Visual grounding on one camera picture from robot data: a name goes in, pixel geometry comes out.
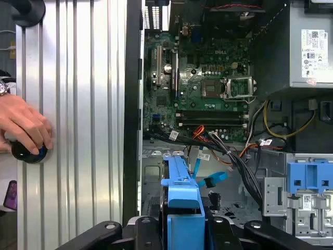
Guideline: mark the blue cage latch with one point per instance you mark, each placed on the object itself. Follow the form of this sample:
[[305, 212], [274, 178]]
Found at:
[[314, 177]]

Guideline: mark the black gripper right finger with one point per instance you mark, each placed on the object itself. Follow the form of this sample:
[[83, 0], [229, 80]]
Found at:
[[273, 242]]

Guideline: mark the CPU socket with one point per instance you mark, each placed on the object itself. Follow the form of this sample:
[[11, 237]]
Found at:
[[210, 87]]

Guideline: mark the purple phone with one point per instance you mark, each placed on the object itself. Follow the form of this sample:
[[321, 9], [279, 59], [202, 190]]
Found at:
[[11, 195]]

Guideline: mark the black round foot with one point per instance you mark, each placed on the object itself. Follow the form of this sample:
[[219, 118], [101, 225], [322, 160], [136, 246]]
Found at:
[[28, 11]]

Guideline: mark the green motherboard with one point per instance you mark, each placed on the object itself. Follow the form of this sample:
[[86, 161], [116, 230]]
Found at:
[[197, 52]]

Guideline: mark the metal socket cover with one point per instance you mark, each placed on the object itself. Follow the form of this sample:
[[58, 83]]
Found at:
[[253, 87]]

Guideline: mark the silver coin battery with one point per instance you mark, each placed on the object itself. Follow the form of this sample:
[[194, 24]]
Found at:
[[168, 68]]

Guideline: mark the grey drive cage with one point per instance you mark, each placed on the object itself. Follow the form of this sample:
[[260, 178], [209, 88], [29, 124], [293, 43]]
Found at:
[[273, 192]]

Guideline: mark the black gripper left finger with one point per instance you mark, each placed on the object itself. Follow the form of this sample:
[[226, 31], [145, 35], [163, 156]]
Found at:
[[104, 234]]

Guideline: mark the long black expansion slot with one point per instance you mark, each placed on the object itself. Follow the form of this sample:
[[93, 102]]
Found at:
[[175, 75]]

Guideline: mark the black case fan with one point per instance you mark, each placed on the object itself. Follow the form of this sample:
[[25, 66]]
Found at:
[[234, 7]]

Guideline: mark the person's left hand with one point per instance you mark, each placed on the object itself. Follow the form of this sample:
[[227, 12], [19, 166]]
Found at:
[[23, 119]]

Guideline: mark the metal locking lever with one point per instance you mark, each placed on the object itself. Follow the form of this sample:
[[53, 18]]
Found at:
[[238, 99]]

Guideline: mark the hard disk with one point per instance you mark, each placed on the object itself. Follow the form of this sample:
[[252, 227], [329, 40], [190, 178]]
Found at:
[[182, 192]]

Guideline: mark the metal disk bay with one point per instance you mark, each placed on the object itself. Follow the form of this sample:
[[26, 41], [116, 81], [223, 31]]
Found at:
[[152, 172]]

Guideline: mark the black RAM slot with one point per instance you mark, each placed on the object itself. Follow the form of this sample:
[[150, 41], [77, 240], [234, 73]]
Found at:
[[208, 114], [208, 121]]

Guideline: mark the white expansion slot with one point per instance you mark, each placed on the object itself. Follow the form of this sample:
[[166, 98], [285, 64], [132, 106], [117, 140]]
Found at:
[[157, 65]]

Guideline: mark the grey power supply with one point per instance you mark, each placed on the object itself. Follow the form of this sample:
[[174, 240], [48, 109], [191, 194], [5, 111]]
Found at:
[[295, 52]]

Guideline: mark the silver wristwatch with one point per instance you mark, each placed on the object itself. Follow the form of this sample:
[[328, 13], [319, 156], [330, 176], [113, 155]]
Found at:
[[4, 87]]

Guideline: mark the black PC case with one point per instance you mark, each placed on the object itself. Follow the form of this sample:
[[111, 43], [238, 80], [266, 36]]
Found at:
[[132, 104]]

